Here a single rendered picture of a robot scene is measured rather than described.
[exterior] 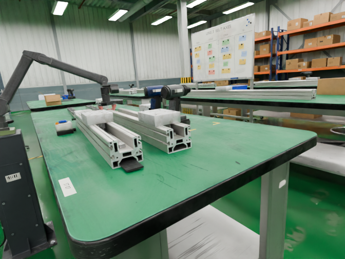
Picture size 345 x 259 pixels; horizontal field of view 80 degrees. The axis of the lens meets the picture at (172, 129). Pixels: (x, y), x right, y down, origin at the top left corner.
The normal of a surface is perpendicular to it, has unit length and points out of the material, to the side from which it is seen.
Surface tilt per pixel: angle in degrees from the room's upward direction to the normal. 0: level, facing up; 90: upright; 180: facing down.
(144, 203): 0
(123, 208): 0
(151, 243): 90
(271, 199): 90
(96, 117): 90
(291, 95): 90
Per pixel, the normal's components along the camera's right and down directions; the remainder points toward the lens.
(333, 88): -0.86, 0.18
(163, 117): 0.51, 0.16
